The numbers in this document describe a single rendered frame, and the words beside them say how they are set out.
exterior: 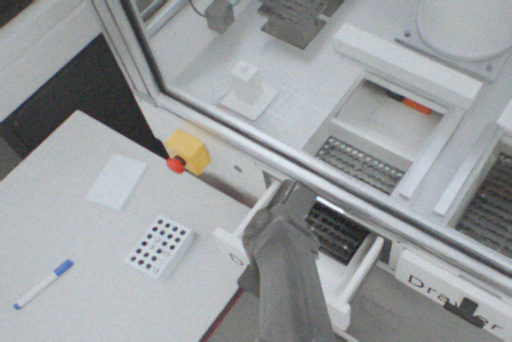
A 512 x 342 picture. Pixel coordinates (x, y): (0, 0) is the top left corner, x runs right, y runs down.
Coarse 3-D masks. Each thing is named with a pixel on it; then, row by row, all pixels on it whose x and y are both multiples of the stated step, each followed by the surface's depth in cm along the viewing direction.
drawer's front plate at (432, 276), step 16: (400, 256) 98; (416, 256) 98; (400, 272) 104; (416, 272) 100; (432, 272) 96; (448, 272) 96; (416, 288) 106; (432, 288) 101; (448, 288) 97; (464, 288) 95; (480, 304) 95; (496, 304) 93; (496, 320) 97
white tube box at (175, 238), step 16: (160, 224) 119; (176, 224) 117; (144, 240) 115; (160, 240) 115; (176, 240) 116; (192, 240) 118; (128, 256) 113; (144, 256) 114; (160, 256) 113; (176, 256) 115; (144, 272) 112; (160, 272) 112
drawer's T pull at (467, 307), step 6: (462, 300) 96; (468, 300) 96; (444, 306) 95; (450, 306) 95; (456, 306) 95; (462, 306) 95; (468, 306) 95; (474, 306) 95; (456, 312) 95; (462, 312) 94; (468, 312) 95; (462, 318) 95; (468, 318) 94; (474, 318) 94; (474, 324) 94; (480, 324) 93
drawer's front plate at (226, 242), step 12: (216, 228) 102; (216, 240) 103; (228, 240) 100; (240, 240) 100; (228, 252) 106; (240, 252) 100; (240, 264) 108; (336, 300) 94; (336, 312) 96; (348, 312) 96; (336, 324) 102; (348, 324) 102
